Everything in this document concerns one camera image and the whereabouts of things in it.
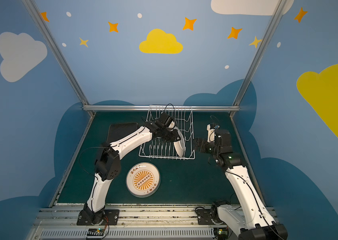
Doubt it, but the front aluminium rail bed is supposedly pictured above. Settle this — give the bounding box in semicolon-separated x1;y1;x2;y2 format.
27;204;227;240

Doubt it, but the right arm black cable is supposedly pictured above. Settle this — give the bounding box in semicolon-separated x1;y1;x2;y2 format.
207;115;286;240

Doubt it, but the rear aluminium frame rail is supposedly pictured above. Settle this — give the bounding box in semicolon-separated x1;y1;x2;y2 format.
83;104;240;112

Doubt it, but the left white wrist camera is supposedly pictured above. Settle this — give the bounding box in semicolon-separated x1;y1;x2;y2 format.
168;120;176;129

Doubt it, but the white wire dish rack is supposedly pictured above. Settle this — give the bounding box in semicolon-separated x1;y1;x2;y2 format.
139;110;195;160

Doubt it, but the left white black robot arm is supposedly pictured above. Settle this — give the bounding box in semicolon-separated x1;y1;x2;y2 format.
77;112;185;226

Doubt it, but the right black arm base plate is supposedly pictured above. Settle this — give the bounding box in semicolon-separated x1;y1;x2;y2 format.
195;207;238;226

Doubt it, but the left small circuit board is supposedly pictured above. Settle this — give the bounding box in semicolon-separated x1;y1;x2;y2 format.
86;228;106;239

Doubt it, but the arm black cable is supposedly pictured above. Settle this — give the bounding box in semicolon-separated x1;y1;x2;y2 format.
207;115;286;240
78;103;175;181

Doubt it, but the right small circuit board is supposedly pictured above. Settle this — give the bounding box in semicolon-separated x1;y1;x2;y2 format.
213;228;229;240

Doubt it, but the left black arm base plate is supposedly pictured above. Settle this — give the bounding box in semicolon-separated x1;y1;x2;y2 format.
77;210;120;226

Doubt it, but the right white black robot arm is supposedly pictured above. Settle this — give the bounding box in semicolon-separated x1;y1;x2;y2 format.
194;124;288;240

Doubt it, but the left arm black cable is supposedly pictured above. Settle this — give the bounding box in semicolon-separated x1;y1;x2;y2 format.
78;103;175;181

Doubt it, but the small circuit board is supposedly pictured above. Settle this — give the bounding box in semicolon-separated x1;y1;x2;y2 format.
86;228;106;239
213;228;229;240

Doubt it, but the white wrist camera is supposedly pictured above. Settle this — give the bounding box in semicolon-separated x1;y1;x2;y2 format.
206;123;219;143
168;120;176;129

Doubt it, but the aluminium frame post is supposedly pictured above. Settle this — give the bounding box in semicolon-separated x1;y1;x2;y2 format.
232;0;288;111
22;0;89;105

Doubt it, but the left aluminium frame post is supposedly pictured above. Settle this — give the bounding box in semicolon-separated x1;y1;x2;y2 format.
22;0;89;105

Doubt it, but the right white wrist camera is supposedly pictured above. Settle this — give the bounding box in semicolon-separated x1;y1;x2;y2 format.
206;123;219;143

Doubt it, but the white round plate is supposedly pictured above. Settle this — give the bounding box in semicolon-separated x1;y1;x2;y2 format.
173;127;185;158
126;162;161;198

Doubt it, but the right aluminium frame post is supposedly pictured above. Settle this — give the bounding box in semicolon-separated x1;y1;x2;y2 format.
232;0;288;111

